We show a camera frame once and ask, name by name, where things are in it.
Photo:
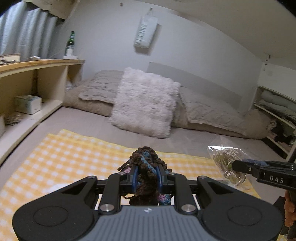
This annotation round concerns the small white item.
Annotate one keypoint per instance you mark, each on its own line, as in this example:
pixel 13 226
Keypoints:
pixel 33 58

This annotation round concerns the white shelf unit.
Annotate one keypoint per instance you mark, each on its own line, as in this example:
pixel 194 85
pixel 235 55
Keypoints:
pixel 255 97

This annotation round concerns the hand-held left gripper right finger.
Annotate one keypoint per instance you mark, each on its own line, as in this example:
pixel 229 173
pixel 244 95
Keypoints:
pixel 159 180

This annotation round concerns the white headboard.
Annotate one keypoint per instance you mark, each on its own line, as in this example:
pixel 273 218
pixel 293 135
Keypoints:
pixel 196 78

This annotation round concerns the cardboard curtain valance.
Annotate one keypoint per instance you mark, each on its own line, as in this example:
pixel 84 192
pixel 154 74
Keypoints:
pixel 57 8

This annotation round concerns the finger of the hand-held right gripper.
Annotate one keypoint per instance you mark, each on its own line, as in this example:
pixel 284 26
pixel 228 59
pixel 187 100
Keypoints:
pixel 256 162
pixel 242 168

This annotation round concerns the folded pale blankets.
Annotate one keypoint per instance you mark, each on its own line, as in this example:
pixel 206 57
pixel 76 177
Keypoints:
pixel 277 102

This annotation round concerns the beige quilted pillow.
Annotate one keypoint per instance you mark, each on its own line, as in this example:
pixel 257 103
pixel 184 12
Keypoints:
pixel 208 111
pixel 101 85

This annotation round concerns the book on shelf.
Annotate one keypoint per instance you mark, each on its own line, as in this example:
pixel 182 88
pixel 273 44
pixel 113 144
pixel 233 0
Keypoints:
pixel 9 59

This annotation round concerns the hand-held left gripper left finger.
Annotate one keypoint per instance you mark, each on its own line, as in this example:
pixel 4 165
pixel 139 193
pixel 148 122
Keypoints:
pixel 134 179

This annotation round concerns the grey curtain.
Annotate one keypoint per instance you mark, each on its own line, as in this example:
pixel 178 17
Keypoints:
pixel 25 34

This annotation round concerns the white hanging bag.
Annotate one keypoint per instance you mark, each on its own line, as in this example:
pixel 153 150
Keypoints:
pixel 145 30

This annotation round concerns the dark folded clothes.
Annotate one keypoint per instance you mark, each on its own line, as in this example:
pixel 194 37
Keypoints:
pixel 281 135

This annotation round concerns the clear bag of rubber bands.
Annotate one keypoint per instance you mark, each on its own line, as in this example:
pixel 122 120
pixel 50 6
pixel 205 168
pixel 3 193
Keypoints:
pixel 225 157

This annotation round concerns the beige quilted pillows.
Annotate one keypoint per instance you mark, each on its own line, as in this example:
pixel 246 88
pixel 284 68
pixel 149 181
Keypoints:
pixel 259 125

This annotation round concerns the person's right hand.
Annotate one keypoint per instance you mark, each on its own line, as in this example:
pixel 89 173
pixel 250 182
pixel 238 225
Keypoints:
pixel 289 210

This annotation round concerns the dark crocheted scrunchie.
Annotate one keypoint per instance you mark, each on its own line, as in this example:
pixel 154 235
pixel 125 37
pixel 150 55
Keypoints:
pixel 146 160

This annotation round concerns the yellow checkered blanket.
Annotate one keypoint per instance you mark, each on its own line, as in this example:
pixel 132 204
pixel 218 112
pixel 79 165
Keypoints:
pixel 81 157

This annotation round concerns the fluffy white pillow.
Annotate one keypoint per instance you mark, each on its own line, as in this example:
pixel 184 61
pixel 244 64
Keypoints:
pixel 145 102

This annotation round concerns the wooden shelf unit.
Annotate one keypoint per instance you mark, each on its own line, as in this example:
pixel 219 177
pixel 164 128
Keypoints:
pixel 53 63

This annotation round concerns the green glass bottle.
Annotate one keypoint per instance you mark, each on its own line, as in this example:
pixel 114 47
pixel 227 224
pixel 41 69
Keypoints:
pixel 70 45

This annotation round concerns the white bottle stand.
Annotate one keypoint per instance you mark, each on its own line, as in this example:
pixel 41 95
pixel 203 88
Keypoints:
pixel 70 57

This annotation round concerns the white tissue box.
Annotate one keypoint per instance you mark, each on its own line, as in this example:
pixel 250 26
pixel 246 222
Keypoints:
pixel 29 104

